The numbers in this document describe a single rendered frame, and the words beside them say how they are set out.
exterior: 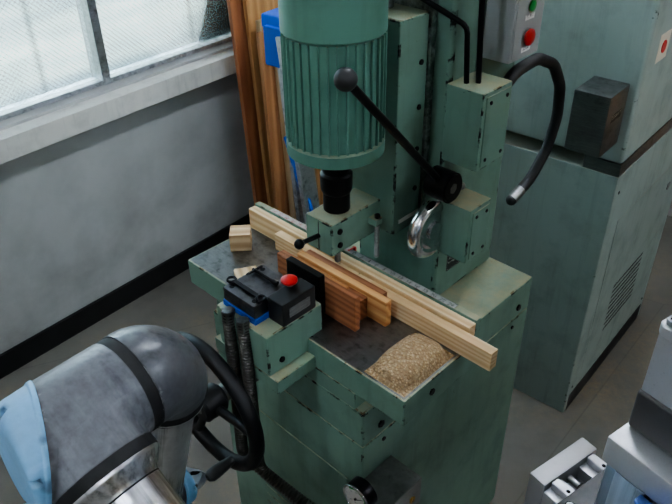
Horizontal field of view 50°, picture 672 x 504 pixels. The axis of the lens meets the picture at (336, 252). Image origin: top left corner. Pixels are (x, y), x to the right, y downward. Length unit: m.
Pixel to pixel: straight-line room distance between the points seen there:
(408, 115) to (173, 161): 1.67
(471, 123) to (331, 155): 0.26
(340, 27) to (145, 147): 1.72
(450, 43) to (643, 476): 0.82
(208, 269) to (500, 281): 0.65
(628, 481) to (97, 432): 0.51
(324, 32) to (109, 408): 0.65
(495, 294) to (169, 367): 0.97
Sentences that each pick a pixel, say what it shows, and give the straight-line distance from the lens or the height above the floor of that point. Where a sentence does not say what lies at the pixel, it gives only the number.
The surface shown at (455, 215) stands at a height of 1.06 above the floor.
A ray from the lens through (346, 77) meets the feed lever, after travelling 1.03.
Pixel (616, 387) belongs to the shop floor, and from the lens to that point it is 2.65.
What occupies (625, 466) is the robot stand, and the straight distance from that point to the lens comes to 0.74.
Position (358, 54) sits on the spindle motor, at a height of 1.40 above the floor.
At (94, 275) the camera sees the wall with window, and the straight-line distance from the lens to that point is 2.83.
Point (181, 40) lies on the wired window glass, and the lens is 2.86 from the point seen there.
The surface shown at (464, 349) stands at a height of 0.92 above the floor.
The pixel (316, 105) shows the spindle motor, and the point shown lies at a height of 1.31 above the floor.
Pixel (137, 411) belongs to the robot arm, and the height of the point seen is 1.23.
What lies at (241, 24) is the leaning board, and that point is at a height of 0.98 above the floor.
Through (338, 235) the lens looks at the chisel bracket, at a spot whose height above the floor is 1.04.
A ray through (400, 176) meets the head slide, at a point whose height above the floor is 1.13.
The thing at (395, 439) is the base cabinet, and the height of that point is 0.65.
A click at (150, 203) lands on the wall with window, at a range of 2.86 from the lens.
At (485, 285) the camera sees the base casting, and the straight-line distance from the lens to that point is 1.64.
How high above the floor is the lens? 1.77
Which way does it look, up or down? 35 degrees down
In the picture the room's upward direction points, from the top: 1 degrees counter-clockwise
